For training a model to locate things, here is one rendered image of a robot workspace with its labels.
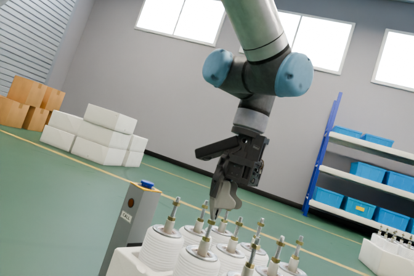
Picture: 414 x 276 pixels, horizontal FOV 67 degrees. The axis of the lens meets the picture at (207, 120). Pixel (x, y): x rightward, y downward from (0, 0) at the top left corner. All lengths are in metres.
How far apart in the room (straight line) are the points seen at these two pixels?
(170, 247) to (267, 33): 0.53
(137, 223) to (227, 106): 5.11
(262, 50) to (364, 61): 5.69
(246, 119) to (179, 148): 5.40
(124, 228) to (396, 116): 5.47
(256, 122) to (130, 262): 0.43
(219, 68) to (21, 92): 3.91
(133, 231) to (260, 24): 0.67
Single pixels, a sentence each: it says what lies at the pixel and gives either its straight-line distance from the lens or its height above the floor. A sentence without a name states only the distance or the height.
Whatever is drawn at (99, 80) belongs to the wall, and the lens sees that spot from 7.19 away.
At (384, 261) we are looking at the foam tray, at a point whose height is 0.11.
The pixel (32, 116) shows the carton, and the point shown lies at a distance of 4.47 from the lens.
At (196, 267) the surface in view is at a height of 0.24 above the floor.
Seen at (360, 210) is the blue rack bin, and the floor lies 0.34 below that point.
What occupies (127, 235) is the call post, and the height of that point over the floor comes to 0.18.
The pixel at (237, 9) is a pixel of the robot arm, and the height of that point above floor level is 0.69.
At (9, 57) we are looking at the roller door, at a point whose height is 0.91.
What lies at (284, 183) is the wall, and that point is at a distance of 5.69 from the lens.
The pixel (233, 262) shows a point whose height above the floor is 0.24.
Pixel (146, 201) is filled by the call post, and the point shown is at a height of 0.28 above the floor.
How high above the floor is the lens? 0.48
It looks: 5 degrees up
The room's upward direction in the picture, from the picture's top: 18 degrees clockwise
